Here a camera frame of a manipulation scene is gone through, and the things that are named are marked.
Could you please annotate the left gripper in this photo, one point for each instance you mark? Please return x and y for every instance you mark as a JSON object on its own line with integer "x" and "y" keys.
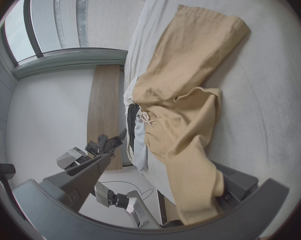
{"x": 110, "y": 144}

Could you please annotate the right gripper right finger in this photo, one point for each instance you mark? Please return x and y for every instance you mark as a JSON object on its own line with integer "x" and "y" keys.
{"x": 240, "y": 186}

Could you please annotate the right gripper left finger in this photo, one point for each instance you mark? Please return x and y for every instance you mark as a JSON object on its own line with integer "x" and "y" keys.
{"x": 83, "y": 181}

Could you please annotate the tan shorts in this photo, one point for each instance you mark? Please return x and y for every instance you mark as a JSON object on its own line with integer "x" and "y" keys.
{"x": 185, "y": 109}

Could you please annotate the black garment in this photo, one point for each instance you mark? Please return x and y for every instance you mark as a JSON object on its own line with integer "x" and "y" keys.
{"x": 132, "y": 124}

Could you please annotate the pale grey garment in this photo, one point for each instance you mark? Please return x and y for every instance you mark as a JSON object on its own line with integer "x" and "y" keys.
{"x": 140, "y": 149}

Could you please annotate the white garment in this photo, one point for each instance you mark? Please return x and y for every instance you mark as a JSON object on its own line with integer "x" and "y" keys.
{"x": 128, "y": 94}

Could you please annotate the bed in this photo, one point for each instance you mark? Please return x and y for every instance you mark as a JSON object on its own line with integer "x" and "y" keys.
{"x": 265, "y": 96}

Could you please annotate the grey-green curtain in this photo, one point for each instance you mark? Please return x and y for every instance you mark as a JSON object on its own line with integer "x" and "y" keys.
{"x": 65, "y": 61}

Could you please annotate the window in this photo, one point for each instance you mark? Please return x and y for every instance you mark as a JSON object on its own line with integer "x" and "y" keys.
{"x": 103, "y": 14}

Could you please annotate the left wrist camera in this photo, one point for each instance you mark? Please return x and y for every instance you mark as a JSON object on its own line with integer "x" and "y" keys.
{"x": 103, "y": 137}

